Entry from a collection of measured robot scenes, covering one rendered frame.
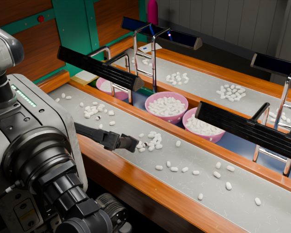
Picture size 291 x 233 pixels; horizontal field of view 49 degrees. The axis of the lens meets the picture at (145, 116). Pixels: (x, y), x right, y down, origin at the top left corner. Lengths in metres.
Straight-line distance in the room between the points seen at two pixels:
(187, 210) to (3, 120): 0.87
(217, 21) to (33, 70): 2.77
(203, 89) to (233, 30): 2.15
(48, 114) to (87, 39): 1.59
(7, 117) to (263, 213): 1.10
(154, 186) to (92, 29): 1.30
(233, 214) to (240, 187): 0.15
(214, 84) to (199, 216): 1.08
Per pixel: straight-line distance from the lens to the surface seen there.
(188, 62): 2.42
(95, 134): 1.46
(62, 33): 2.20
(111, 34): 2.53
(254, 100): 2.12
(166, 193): 1.47
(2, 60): 0.75
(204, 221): 1.40
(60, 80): 2.21
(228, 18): 4.22
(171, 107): 1.99
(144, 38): 2.84
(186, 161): 1.64
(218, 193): 1.52
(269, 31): 3.97
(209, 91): 2.14
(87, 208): 0.72
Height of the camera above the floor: 1.92
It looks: 38 degrees down
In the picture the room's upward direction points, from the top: 3 degrees counter-clockwise
